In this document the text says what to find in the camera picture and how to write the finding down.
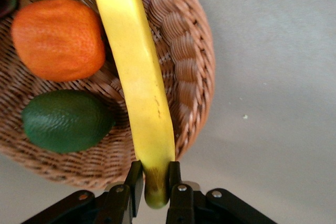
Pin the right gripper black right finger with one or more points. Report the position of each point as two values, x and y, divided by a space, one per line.
176 182

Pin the orange tangerine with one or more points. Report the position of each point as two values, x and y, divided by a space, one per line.
57 40

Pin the brown wicker basket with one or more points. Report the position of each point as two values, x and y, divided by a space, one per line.
183 64

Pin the yellow banana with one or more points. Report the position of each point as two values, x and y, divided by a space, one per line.
136 64

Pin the green avocado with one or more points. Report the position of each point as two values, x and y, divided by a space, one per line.
65 121

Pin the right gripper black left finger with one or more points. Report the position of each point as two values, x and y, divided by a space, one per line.
136 182

